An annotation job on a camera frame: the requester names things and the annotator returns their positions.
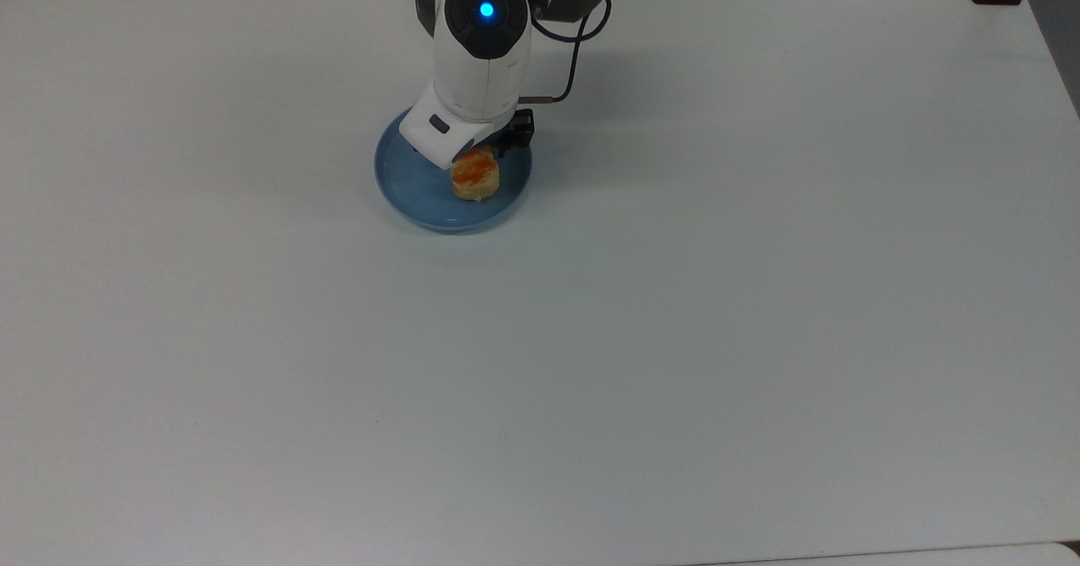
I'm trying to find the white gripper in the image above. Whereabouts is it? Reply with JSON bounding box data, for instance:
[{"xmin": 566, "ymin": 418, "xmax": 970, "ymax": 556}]
[{"xmin": 398, "ymin": 105, "xmax": 537, "ymax": 170}]

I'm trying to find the orange glazed bread bun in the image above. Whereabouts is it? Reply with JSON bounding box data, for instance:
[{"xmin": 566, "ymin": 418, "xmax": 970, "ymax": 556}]
[{"xmin": 451, "ymin": 146, "xmax": 501, "ymax": 203}]

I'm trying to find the blue round plate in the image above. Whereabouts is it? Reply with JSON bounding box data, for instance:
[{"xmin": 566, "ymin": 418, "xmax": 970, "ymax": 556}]
[{"xmin": 374, "ymin": 108, "xmax": 534, "ymax": 234}]

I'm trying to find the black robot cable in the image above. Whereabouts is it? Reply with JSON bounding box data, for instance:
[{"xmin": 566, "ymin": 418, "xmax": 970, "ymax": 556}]
[{"xmin": 518, "ymin": 0, "xmax": 613, "ymax": 105}]

